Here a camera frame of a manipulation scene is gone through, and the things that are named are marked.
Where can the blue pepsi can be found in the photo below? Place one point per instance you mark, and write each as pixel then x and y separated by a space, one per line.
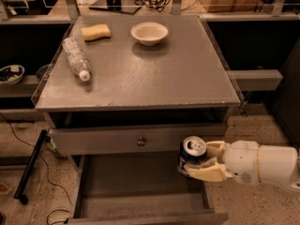
pixel 192 151

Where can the black bar on floor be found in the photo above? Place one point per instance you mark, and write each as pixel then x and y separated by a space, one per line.
pixel 19 193

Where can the round metal drawer knob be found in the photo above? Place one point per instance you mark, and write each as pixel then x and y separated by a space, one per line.
pixel 141 141

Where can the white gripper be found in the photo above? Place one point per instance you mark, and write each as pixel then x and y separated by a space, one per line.
pixel 241 160

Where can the black monitor stand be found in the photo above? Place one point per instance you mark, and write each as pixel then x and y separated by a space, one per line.
pixel 120 6

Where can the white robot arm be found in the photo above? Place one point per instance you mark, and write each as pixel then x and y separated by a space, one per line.
pixel 278 166

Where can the white paper bowl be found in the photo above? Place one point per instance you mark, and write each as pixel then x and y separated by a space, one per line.
pixel 149 33

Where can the grey drawer cabinet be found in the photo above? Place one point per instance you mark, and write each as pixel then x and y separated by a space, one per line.
pixel 182 80

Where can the grey open middle drawer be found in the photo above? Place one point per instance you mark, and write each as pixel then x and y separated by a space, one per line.
pixel 140 189

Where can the yellow sponge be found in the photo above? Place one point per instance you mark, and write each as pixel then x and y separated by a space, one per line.
pixel 95 32

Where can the clear plastic water bottle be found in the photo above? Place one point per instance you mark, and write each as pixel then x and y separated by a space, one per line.
pixel 77 60

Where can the grey side shelf right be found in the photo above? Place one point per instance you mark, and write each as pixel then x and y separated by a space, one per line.
pixel 256 80

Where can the white bowl with items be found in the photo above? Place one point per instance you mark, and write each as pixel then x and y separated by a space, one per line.
pixel 12 74

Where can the grey top drawer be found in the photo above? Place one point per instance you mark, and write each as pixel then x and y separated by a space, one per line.
pixel 115 140

